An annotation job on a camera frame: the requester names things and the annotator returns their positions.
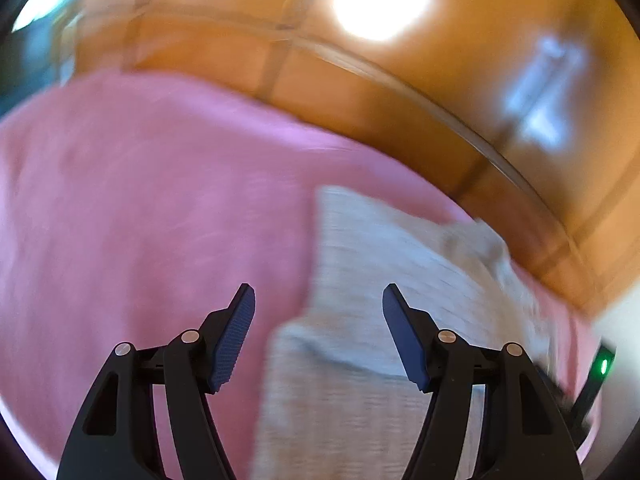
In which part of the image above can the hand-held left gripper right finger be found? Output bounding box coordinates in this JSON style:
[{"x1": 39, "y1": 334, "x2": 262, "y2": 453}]
[{"x1": 382, "y1": 283, "x2": 586, "y2": 480}]

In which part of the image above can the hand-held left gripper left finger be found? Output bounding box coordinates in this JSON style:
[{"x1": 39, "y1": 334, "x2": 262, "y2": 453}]
[{"x1": 56, "y1": 283, "x2": 257, "y2": 480}]

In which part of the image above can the grey ribbed knitted garment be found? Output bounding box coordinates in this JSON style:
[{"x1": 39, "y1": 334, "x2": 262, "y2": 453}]
[{"x1": 250, "y1": 185, "x2": 556, "y2": 480}]

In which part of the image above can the pink fleece blanket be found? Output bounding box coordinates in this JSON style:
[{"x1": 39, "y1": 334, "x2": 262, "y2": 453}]
[{"x1": 0, "y1": 69, "x2": 601, "y2": 480}]

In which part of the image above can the glossy wooden wardrobe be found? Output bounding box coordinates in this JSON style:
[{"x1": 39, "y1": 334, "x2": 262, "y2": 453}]
[{"x1": 60, "y1": 0, "x2": 640, "y2": 318}]

